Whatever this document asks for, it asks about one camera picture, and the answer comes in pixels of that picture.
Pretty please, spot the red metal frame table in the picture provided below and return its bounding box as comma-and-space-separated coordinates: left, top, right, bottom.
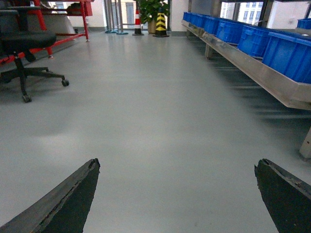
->
9, 0, 93, 58

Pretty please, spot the nearest blue bin on rack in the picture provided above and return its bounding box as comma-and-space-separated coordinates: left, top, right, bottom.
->
262, 32, 311, 84

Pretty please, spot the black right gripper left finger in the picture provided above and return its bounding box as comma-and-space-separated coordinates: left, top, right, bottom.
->
0, 158, 100, 233

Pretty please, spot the black office chair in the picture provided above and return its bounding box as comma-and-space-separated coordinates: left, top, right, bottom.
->
0, 6, 69, 103

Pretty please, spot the blue bin on rack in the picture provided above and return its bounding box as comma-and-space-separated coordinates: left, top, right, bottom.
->
237, 25, 276, 57
262, 32, 311, 84
216, 19, 249, 45

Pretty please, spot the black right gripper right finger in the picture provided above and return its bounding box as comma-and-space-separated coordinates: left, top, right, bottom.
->
254, 159, 311, 233

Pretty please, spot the long steel conveyor rack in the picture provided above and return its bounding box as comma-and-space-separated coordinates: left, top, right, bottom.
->
181, 19, 311, 160

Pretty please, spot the green potted plant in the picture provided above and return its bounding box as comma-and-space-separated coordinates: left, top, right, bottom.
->
137, 0, 170, 34

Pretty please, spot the red white traffic cone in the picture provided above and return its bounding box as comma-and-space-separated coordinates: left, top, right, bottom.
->
132, 9, 144, 36

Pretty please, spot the yellow black traffic cone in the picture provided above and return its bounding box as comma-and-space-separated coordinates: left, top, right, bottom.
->
153, 7, 169, 38

